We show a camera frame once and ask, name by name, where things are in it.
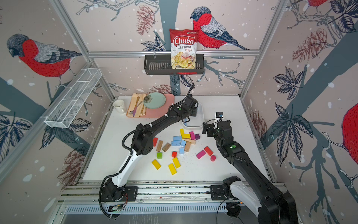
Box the yellow block front left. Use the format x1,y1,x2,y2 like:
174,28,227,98
152,159,161,170

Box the white wire wall shelf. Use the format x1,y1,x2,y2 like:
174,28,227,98
44,68,102,128

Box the green cube block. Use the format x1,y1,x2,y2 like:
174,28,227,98
157,152,163,159

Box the magenta rectangular block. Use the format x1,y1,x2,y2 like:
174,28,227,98
196,150,206,159

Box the yellow block front right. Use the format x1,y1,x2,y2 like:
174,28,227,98
172,157,181,168

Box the brown wood block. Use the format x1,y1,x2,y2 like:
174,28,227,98
162,143,171,152

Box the red block right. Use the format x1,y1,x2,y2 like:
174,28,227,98
204,147,213,156

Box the tan wood block left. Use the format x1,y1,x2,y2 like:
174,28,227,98
156,140,163,152

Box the red rectangular block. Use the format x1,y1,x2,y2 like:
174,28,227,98
153,137,158,147

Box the Chuba cassava chips bag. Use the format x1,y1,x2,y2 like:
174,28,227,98
169,29,199,69

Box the blue cube block right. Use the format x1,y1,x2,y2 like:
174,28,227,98
180,140,186,147

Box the pale wood block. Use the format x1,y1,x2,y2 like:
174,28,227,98
184,139,196,145

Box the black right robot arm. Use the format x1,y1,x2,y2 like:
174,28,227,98
202,112,299,224

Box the purple handled spoon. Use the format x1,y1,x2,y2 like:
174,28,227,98
132,97,140,117

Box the green floral plate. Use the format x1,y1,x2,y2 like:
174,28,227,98
143,92,167,109

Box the white ceramic mug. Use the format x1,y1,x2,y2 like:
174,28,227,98
112,99,127,114

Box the long light blue block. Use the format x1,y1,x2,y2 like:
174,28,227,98
173,136,182,141

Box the blue block bottom right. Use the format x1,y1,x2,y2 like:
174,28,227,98
179,147,185,155

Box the black wire wall basket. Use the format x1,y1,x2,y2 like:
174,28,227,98
144,54,205,76

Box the long blue block lower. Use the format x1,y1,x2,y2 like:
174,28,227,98
171,141,181,146

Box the pink plastic tray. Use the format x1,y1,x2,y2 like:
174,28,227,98
140,94,174,118

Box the aluminium mounting rail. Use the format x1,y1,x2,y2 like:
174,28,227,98
58,182,222,204

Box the yellow block front middle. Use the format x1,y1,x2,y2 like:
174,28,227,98
168,163,177,175

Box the white rectangular plastic bin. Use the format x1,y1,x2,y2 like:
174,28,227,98
181,104,205,131

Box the yellow striped block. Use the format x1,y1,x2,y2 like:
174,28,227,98
181,133,191,139

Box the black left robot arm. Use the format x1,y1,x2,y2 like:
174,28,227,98
98,94,199,202

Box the natural wood block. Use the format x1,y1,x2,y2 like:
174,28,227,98
184,141,191,152

